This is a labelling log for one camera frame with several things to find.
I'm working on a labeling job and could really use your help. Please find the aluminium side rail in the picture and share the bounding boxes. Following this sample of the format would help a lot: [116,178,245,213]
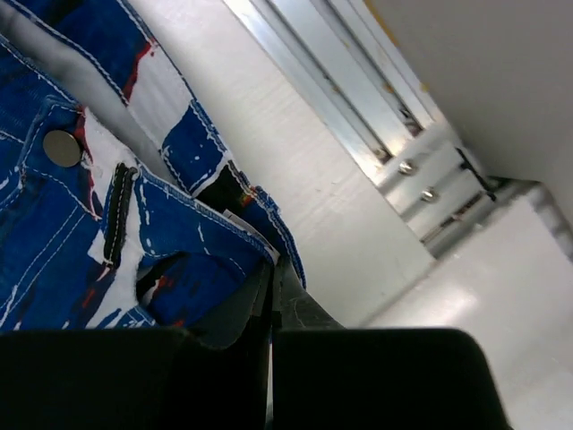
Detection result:
[228,1,495,257]

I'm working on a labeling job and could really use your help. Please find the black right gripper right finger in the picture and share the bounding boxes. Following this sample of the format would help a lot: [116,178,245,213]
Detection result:
[270,260,509,429]

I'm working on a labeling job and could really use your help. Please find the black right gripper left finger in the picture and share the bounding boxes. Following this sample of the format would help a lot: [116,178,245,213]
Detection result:
[1,264,274,429]

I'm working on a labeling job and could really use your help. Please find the blue white red patterned trousers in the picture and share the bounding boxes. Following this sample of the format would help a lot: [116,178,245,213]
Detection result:
[1,1,304,333]

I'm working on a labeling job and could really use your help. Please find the white foam front board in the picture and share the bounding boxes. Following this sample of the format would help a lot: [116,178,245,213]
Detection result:
[359,184,572,429]

